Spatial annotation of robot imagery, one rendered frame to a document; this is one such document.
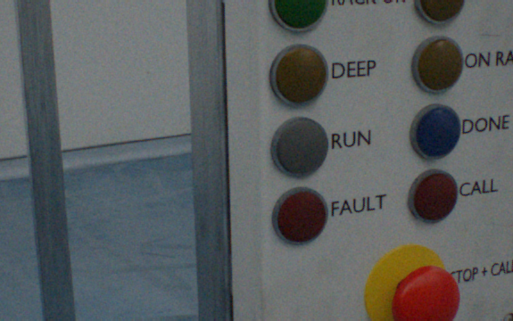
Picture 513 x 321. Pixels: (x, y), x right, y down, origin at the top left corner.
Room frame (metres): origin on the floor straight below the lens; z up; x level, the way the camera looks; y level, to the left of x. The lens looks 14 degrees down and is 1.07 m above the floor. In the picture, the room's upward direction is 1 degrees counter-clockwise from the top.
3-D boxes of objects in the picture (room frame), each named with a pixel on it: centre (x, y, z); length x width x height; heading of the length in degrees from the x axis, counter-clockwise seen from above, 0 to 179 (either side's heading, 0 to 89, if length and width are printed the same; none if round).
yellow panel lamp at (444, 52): (0.42, -0.10, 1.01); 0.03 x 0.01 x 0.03; 112
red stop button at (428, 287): (0.41, -0.08, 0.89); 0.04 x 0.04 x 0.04; 22
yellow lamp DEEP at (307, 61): (0.39, -0.02, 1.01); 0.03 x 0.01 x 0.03; 112
